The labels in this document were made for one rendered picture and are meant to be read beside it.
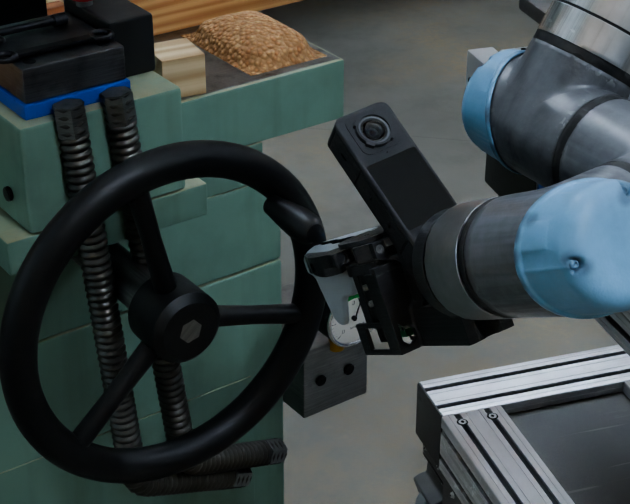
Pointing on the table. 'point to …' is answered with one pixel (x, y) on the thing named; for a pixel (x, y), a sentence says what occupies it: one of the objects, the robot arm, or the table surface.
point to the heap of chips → (253, 42)
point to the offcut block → (181, 65)
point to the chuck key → (25, 26)
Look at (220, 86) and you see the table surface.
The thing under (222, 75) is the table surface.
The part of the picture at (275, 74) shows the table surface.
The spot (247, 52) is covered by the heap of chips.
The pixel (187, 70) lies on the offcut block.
